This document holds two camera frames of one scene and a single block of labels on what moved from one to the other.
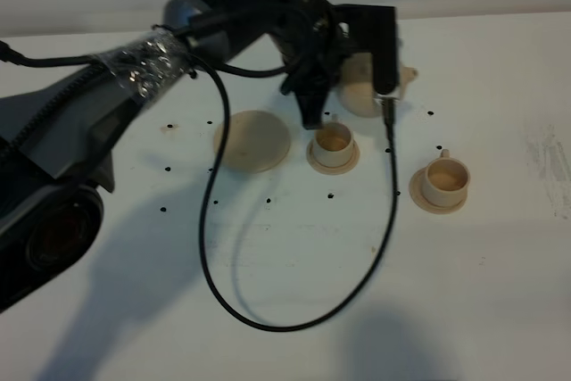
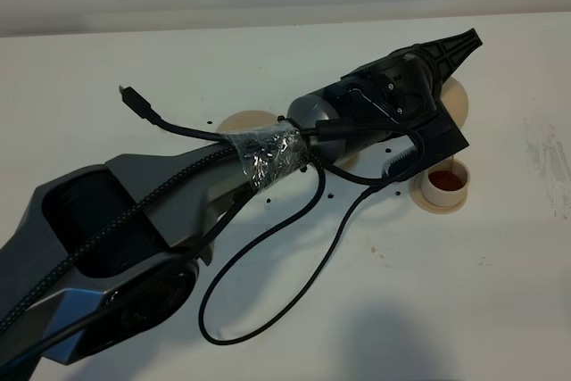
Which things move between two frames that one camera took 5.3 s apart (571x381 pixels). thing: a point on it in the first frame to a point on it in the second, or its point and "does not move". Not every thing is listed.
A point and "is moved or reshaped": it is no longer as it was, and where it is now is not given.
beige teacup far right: x=446 y=180 does not move
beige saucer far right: x=416 y=190 does not move
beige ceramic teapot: x=357 y=86 is moved or reshaped
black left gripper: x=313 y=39 to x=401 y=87
